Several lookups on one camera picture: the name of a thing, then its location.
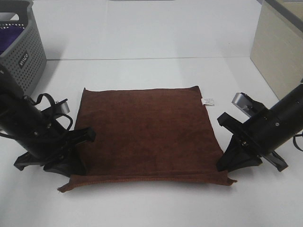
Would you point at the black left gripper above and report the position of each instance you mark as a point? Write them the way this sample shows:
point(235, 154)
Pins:
point(56, 153)

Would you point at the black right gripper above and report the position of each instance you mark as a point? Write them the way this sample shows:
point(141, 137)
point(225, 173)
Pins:
point(244, 150)

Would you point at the brown towel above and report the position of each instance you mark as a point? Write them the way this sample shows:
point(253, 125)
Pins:
point(147, 135)

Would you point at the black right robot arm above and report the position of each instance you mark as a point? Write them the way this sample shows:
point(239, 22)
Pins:
point(263, 132)

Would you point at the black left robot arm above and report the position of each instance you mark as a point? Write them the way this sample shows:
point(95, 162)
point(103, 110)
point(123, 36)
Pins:
point(42, 127)

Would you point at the grey perforated laundry basket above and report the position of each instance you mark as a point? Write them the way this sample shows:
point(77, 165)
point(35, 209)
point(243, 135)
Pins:
point(25, 59)

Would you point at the beige plastic bin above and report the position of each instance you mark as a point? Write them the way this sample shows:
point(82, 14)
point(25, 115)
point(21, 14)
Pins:
point(277, 50)

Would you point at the purple cloth in basket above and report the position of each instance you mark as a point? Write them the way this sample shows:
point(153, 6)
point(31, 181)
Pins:
point(8, 35)

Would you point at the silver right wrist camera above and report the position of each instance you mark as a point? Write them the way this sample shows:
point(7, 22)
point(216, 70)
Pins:
point(244, 103)

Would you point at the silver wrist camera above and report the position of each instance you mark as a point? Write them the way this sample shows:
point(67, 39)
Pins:
point(62, 107)
point(244, 103)

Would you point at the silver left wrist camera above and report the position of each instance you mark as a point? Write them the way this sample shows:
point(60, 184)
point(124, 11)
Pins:
point(62, 107)

